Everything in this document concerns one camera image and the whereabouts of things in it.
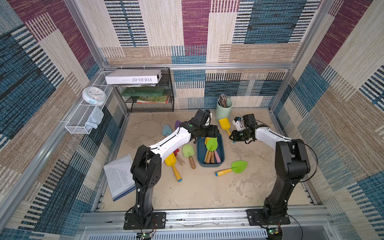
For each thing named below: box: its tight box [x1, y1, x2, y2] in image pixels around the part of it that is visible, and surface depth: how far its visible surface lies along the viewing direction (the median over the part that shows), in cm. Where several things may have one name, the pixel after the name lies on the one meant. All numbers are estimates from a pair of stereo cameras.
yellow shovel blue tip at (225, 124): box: [218, 117, 232, 136], surface depth 107 cm
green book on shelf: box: [120, 87, 165, 97], surface depth 101 cm
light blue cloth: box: [85, 106, 104, 131], surface depth 69 cm
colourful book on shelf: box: [136, 95, 170, 104], surface depth 102 cm
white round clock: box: [82, 86, 107, 106], surface depth 76 cm
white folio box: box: [105, 69, 163, 85], surface depth 81 cm
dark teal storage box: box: [196, 133, 225, 168], surface depth 97 cm
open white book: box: [103, 154, 137, 202], surface depth 86 cm
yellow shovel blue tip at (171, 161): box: [164, 152, 183, 182], surface depth 93 cm
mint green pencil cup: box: [216, 99, 233, 121], surface depth 108 cm
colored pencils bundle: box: [218, 93, 227, 108], surface depth 107 cm
